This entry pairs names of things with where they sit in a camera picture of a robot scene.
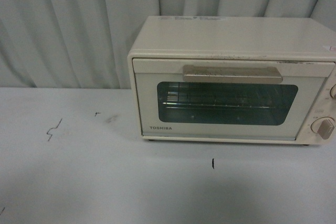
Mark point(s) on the cream Toshiba toaster oven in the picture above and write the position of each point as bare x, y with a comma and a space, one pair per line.
232, 38

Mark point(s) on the pale grey curtain backdrop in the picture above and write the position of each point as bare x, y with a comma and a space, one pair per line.
85, 43

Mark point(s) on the lower cream control knob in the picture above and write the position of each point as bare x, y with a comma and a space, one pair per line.
323, 127

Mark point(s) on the metal wire oven rack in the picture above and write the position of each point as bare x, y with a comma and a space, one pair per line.
189, 95

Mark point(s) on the cream control knob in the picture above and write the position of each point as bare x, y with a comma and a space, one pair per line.
333, 92
323, 127

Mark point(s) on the oven door with glass window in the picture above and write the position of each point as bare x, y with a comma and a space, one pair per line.
300, 92

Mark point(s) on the upper cream control knob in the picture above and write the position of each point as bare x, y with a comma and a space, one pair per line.
333, 92

